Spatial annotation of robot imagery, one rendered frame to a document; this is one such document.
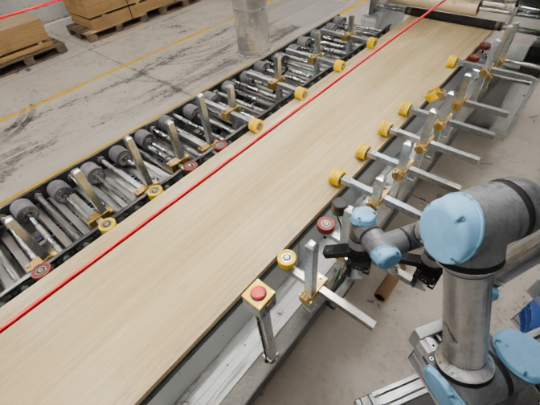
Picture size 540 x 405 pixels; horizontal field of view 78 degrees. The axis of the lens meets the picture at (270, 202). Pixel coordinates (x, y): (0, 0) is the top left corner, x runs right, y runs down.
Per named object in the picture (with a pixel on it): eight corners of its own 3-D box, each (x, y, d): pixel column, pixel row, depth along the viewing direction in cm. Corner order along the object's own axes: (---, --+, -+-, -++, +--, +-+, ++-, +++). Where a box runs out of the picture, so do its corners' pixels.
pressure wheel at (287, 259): (294, 262, 149) (294, 247, 140) (298, 277, 143) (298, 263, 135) (277, 264, 148) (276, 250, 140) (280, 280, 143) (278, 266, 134)
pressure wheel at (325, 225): (336, 236, 157) (338, 220, 148) (327, 247, 153) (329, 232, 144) (322, 228, 160) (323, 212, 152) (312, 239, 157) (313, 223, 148)
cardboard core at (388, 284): (407, 265, 224) (386, 297, 209) (404, 272, 230) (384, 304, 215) (396, 259, 228) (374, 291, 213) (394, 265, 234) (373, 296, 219)
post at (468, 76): (446, 142, 220) (473, 72, 184) (443, 145, 218) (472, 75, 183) (440, 140, 221) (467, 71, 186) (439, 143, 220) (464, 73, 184)
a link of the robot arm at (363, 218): (360, 227, 97) (346, 207, 102) (357, 249, 104) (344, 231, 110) (384, 218, 98) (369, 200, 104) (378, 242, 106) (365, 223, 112)
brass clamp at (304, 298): (328, 284, 139) (329, 279, 136) (309, 308, 133) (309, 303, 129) (316, 276, 142) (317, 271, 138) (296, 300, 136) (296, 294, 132)
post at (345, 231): (345, 273, 160) (357, 207, 125) (341, 278, 158) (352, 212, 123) (338, 269, 162) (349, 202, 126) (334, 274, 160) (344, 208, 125)
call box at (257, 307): (277, 304, 99) (276, 291, 93) (261, 321, 95) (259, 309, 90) (259, 290, 102) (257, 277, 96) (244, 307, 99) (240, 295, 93)
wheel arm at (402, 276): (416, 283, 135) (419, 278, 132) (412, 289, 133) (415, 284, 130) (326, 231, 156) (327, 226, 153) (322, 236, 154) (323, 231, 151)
